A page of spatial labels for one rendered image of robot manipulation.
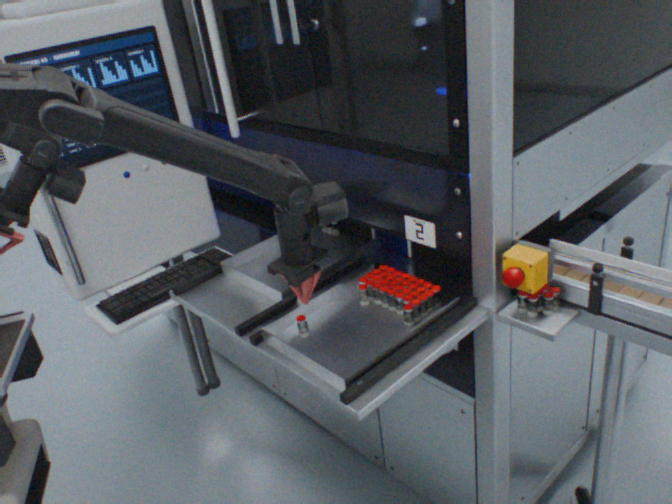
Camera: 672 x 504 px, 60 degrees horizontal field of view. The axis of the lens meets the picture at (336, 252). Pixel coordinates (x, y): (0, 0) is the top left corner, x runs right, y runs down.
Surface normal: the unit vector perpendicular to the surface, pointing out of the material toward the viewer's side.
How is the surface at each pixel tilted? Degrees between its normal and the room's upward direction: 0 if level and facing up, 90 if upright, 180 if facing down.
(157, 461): 0
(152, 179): 90
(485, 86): 90
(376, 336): 0
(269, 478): 0
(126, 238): 90
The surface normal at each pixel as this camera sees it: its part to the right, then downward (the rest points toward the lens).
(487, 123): -0.72, 0.40
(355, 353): -0.13, -0.87
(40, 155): 0.37, 0.53
